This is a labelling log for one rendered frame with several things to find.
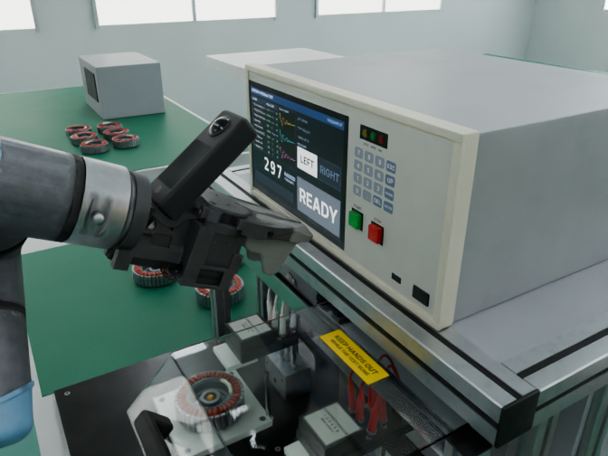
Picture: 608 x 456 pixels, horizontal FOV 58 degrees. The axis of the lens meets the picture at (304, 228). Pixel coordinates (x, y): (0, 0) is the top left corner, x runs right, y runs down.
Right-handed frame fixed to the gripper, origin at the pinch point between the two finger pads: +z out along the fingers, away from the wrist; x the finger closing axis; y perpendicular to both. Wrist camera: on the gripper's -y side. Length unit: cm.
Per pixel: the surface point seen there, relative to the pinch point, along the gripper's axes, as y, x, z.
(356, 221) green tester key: -2.4, 0.9, 6.1
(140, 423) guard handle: 20.7, 5.7, -13.9
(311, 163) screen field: -6.0, -10.0, 5.0
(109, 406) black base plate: 46, -31, -1
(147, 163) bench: 30, -161, 40
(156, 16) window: -40, -468, 120
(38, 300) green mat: 51, -76, -5
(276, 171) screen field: -2.3, -19.7, 6.8
